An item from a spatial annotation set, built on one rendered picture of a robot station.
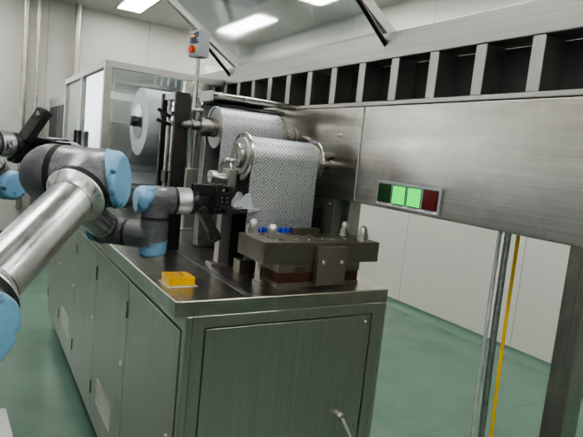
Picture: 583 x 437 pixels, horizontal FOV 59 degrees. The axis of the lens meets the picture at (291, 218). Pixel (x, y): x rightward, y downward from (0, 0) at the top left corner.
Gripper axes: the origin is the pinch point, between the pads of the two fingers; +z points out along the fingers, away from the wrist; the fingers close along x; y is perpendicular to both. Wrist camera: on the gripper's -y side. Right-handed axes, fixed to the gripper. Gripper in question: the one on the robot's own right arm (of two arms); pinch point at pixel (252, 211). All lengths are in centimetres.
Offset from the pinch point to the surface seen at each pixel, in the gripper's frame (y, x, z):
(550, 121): 30, -72, 31
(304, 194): 5.9, -0.2, 17.6
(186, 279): -17.0, -13.4, -24.2
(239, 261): -15.0, -2.0, -3.8
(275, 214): -0.8, -0.2, 7.8
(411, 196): 10.0, -35.1, 29.9
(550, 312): -68, 59, 264
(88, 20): 159, 556, 40
